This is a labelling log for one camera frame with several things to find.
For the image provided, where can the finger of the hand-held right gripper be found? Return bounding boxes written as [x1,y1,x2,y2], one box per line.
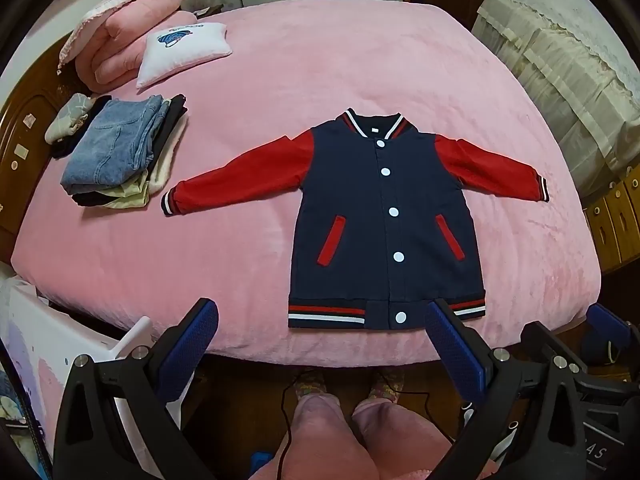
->
[580,304,632,366]
[521,321,588,376]

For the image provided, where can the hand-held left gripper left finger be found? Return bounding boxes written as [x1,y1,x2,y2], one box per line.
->
[52,297,219,480]

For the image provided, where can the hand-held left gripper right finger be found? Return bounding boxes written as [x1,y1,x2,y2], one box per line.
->
[425,299,590,480]

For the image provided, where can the navy and red varsity jacket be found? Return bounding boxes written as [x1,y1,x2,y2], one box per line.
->
[161,108,551,331]

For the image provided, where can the floral slipper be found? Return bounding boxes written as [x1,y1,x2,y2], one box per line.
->
[367,372,406,403]
[292,370,328,403]

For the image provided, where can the wooden drawer cabinet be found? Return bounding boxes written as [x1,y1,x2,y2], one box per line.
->
[582,165,640,276]

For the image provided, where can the person's pink pants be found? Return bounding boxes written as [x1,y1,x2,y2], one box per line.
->
[245,392,456,480]

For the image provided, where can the folded cream garment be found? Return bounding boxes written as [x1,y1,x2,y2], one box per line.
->
[100,125,182,211]

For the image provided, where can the folded blue jeans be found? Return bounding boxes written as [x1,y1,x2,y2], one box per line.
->
[61,95,173,196]

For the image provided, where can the folded black garment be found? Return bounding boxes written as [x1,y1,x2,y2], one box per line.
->
[147,94,190,161]

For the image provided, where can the grey patterned garment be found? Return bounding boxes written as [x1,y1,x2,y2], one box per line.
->
[44,94,101,145]

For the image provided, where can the cream lace-covered furniture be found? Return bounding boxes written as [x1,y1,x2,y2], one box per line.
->
[472,0,640,181]

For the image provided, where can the wooden headboard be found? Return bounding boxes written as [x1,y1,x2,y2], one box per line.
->
[0,30,76,256]

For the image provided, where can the white printed pillow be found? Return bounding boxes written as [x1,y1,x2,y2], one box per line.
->
[136,22,233,92]

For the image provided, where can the folded pink quilt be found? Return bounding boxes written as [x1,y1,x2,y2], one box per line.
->
[57,0,198,93]

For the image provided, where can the bed with pink blanket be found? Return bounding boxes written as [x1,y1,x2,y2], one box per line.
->
[10,0,603,368]

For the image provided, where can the black cable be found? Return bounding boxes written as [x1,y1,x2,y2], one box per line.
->
[272,367,321,480]

